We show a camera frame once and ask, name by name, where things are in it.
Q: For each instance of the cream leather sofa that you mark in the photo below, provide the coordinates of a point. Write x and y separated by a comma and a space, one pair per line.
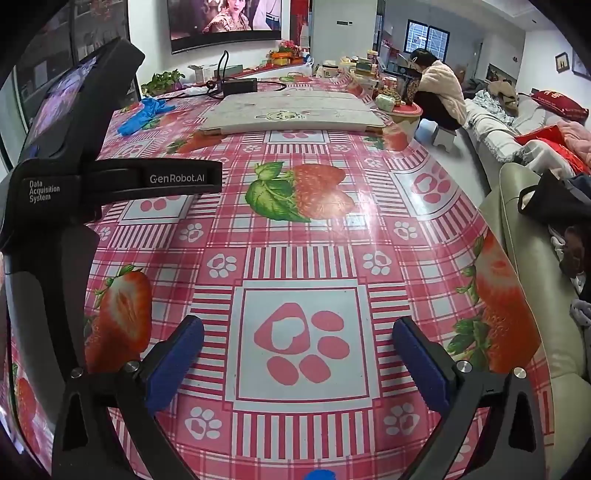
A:
517, 221

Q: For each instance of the grey fabric sofa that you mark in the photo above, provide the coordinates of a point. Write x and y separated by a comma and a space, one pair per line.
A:
489, 134

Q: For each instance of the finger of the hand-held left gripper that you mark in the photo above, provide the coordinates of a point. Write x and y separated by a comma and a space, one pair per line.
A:
180, 177

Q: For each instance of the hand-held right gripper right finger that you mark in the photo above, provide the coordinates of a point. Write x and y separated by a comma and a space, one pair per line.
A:
422, 364

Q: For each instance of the small white stool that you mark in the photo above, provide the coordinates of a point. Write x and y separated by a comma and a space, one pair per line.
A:
444, 136

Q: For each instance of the black power adapter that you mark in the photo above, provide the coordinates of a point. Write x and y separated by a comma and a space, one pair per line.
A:
240, 86

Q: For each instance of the dark framed window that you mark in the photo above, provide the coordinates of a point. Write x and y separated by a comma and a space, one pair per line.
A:
427, 39

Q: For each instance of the grey green flat box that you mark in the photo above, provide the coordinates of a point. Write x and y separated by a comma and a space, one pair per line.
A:
235, 70

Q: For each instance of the white folding board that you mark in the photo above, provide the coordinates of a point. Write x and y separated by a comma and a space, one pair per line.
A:
295, 113

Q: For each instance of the large framed wall picture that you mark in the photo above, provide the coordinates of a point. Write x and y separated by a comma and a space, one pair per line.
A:
581, 63

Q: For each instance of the red flower bouquet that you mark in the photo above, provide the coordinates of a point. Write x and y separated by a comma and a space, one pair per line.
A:
288, 46

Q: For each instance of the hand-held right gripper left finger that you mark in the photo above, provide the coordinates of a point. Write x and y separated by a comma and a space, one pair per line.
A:
178, 360

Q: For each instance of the white open carton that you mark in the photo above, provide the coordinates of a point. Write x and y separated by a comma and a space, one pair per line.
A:
201, 74

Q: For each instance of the black bag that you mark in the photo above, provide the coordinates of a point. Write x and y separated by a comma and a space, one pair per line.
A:
549, 198

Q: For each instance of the wall television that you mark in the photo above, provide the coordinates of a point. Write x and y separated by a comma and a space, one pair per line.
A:
221, 23

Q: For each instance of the orange gift boxes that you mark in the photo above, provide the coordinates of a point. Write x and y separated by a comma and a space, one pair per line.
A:
286, 58

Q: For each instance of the pink strawberry print tablecloth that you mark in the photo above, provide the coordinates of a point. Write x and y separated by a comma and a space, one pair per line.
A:
300, 240

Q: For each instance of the red round tray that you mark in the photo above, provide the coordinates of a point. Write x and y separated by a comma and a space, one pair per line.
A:
408, 110

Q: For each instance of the blue disposable gloves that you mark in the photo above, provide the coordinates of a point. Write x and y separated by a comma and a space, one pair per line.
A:
143, 115

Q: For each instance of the small framed wall picture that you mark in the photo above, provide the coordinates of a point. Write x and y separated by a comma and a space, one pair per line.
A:
562, 62

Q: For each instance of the green potted plant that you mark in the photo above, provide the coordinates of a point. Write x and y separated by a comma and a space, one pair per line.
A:
161, 82

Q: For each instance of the red embroidered cushion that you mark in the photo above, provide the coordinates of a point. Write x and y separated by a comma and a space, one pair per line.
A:
561, 105

